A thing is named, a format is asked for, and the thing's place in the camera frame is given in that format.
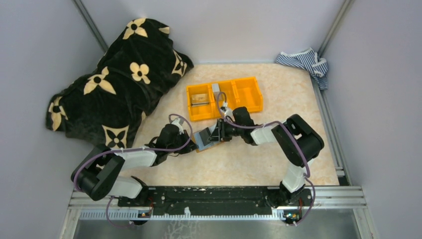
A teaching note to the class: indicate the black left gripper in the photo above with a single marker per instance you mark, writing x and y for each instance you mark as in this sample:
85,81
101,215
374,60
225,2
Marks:
190,145

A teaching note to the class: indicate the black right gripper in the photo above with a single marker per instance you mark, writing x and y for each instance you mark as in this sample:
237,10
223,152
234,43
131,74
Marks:
221,131

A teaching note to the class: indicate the tan leather card holder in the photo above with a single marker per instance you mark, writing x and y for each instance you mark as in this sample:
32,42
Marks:
213,144

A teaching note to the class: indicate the orange three-compartment bin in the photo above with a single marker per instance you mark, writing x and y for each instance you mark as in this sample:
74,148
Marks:
242,92

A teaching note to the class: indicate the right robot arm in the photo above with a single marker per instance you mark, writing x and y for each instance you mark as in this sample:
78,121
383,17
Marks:
297,139

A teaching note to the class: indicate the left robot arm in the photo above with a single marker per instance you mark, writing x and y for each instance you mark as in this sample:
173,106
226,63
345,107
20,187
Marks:
98,175

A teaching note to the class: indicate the grey box in bin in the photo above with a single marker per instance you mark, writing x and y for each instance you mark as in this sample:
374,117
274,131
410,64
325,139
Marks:
218,95

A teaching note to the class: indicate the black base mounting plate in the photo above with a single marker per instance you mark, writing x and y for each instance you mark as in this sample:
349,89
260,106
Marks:
216,201

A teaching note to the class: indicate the black floral blanket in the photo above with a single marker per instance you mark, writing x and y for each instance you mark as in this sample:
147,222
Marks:
108,105

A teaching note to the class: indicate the blue striped cloth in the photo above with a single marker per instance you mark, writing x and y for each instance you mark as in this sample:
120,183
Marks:
308,60

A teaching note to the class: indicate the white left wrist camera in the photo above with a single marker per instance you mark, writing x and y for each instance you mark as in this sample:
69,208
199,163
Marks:
179,123

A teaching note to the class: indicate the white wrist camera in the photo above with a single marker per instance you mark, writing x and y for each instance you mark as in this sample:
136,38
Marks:
179,123
226,111

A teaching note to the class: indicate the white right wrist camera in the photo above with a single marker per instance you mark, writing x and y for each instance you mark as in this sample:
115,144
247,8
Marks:
226,111

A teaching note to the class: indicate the aluminium frame rail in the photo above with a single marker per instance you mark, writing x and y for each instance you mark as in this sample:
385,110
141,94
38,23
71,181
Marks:
323,198

